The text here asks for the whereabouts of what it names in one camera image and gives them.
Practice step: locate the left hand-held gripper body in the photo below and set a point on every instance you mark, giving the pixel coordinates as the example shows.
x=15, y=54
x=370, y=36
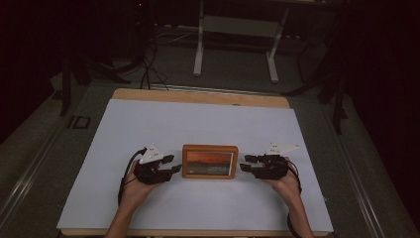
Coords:
x=150, y=173

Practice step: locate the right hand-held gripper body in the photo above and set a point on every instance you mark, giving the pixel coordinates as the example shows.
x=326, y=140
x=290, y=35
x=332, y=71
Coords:
x=275, y=167

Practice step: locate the person's left hand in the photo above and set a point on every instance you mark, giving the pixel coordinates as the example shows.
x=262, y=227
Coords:
x=138, y=191

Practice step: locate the person's right hand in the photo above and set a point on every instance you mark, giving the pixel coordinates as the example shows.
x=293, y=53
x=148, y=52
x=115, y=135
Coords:
x=287, y=186

